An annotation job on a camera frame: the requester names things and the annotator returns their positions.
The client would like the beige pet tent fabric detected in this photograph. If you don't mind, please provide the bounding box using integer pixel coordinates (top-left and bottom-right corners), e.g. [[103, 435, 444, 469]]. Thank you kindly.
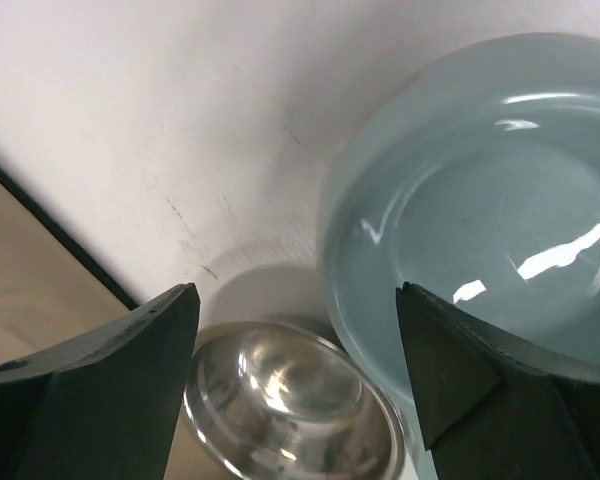
[[0, 167, 139, 364]]

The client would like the green double pet bowl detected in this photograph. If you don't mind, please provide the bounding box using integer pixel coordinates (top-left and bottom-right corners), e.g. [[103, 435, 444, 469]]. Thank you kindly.
[[318, 33, 600, 450]]

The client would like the steel pet bowl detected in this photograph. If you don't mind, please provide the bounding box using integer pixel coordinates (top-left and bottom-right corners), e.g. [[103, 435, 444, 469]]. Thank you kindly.
[[183, 321, 407, 479]]

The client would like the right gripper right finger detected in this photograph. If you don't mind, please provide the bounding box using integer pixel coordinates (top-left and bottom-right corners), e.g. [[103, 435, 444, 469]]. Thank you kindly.
[[396, 283, 600, 479]]

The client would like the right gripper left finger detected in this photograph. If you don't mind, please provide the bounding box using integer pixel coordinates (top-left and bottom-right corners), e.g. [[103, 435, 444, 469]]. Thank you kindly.
[[0, 283, 200, 479]]

